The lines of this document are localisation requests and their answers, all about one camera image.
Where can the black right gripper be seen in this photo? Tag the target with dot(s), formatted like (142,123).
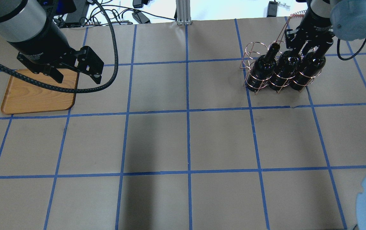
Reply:
(318,23)

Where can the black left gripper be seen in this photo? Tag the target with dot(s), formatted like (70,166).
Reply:
(44,41)

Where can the dark wine bottle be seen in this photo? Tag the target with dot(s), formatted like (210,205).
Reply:
(284,71)
(262,69)
(310,67)

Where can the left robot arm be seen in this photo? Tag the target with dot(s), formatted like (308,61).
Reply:
(21,20)

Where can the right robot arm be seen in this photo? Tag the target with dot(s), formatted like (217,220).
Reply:
(344,19)

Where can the wooden tray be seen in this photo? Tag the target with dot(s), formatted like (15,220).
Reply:
(21,97)

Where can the black power adapter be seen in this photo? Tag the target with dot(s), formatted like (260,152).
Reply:
(140,17)

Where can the copper wire bottle basket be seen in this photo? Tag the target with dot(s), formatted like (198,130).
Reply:
(250,56)

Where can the aluminium frame post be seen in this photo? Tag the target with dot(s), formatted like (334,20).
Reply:
(183,12)

